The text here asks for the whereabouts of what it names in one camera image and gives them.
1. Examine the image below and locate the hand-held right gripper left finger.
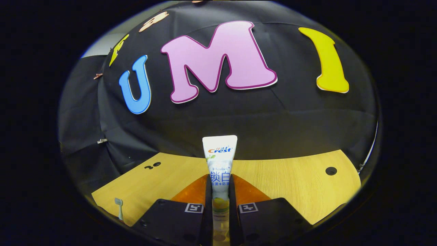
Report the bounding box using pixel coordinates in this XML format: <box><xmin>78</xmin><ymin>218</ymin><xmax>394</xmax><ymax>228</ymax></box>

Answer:
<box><xmin>131</xmin><ymin>174</ymin><xmax>214</xmax><ymax>246</ymax></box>

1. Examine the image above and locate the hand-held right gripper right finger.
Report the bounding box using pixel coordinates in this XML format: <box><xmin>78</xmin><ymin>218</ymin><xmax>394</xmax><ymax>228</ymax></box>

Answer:
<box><xmin>228</xmin><ymin>174</ymin><xmax>313</xmax><ymax>246</ymax></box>

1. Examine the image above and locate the white toothpaste tube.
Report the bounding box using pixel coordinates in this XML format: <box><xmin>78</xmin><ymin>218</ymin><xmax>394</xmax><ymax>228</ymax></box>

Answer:
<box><xmin>202</xmin><ymin>135</ymin><xmax>238</xmax><ymax>246</ymax></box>

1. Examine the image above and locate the pale green toothbrush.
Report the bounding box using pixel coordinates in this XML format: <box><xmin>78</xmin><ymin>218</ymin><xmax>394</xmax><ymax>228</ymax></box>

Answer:
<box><xmin>114</xmin><ymin>197</ymin><xmax>124</xmax><ymax>221</ymax></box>

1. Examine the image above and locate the black backdrop cloth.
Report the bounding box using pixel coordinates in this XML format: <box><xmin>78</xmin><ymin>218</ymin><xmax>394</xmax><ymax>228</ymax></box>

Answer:
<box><xmin>58</xmin><ymin>0</ymin><xmax>379</xmax><ymax>205</ymax></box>

